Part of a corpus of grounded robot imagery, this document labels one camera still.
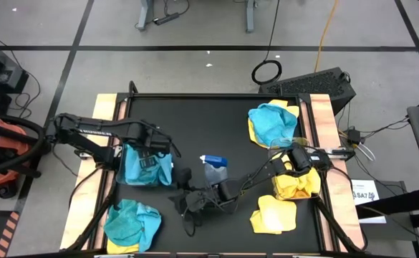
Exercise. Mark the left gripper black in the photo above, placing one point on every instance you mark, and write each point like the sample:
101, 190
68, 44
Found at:
155, 141

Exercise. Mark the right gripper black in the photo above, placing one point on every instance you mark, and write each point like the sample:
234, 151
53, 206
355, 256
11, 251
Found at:
202, 200

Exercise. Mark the blue microfiber towel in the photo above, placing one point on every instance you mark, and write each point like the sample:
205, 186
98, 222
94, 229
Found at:
150, 222
271, 123
164, 172
130, 168

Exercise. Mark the teal fluffy microfiber towel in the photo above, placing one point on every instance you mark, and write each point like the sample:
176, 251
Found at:
121, 225

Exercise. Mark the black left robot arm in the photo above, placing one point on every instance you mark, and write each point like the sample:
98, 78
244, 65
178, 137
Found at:
123, 127

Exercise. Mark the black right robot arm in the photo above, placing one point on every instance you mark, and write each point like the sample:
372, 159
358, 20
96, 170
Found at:
230, 190

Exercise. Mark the clear plastic basket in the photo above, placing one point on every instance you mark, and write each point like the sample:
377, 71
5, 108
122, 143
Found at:
282, 144
121, 181

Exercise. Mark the spray bottle with blue cap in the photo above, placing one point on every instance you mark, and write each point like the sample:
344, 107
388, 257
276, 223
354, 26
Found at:
214, 172

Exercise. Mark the black arched corner guide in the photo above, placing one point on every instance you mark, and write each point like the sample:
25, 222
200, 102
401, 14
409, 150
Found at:
133, 86

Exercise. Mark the light wooden table board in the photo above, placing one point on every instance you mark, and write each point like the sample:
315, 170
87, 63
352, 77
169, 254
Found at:
341, 200
84, 200

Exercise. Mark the orange and black vacuum cleaner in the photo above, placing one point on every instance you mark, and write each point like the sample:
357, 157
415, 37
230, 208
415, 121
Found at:
12, 138

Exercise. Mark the teal yellow cloths top right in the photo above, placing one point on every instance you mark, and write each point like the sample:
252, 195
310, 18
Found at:
293, 110

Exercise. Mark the black power strip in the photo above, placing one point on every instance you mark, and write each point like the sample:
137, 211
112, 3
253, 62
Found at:
166, 19

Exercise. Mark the grey desk leg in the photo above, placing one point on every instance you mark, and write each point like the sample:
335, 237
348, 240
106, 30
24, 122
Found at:
144, 14
250, 16

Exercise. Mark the black equipment case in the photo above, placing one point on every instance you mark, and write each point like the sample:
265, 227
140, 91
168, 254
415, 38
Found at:
1, 71

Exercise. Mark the black power adapter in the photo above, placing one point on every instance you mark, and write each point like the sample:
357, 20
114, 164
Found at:
353, 136

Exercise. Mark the white paper sign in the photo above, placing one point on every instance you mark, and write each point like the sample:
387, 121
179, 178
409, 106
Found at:
365, 195

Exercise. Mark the small grey side bracket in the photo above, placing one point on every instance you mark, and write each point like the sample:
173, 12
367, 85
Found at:
83, 153

